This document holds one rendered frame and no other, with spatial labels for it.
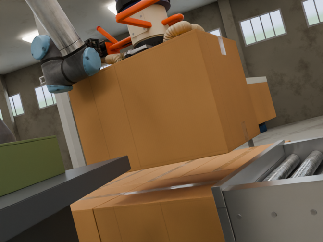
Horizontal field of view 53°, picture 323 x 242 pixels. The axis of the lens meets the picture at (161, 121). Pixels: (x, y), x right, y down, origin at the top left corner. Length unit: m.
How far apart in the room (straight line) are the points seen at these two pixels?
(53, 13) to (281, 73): 9.04
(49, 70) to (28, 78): 10.70
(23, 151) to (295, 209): 0.62
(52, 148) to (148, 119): 0.42
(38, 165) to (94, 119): 0.56
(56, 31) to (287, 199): 0.85
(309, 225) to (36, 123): 11.22
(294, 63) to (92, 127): 8.97
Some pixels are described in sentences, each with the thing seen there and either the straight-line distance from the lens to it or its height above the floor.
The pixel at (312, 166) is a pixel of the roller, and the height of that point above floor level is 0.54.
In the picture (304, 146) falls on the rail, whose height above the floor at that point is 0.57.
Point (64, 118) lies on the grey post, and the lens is 4.58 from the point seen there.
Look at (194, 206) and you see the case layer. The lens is 1.13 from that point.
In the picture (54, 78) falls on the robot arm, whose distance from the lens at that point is 1.24.
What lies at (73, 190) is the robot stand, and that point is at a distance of 0.60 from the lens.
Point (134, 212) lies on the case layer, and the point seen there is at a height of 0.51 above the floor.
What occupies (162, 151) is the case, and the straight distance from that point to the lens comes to 1.13.
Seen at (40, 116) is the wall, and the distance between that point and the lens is 11.68.
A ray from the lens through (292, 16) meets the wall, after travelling 10.23.
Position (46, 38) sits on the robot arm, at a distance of 1.29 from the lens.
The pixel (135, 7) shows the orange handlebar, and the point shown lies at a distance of 1.12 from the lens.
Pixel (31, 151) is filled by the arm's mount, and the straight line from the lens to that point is 0.76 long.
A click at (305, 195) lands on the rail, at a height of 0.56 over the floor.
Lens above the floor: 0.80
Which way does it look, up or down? 1 degrees up
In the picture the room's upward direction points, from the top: 15 degrees counter-clockwise
